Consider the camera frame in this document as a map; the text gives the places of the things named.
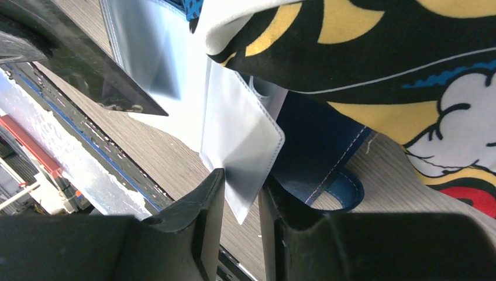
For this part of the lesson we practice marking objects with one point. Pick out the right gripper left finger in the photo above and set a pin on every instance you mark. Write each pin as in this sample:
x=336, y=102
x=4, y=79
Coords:
x=181, y=242

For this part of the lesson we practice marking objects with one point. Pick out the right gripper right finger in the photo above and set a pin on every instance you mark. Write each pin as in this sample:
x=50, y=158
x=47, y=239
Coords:
x=303, y=243

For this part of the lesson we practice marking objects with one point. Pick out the colourful comic print garment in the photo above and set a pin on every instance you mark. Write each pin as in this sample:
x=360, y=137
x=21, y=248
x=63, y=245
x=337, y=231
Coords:
x=420, y=72

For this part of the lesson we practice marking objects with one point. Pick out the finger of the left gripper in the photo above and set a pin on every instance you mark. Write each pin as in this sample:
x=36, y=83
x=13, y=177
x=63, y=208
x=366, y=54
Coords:
x=19, y=47

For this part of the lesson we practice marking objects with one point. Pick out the navy blue card holder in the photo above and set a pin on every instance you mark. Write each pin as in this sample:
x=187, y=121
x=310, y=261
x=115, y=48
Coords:
x=245, y=125

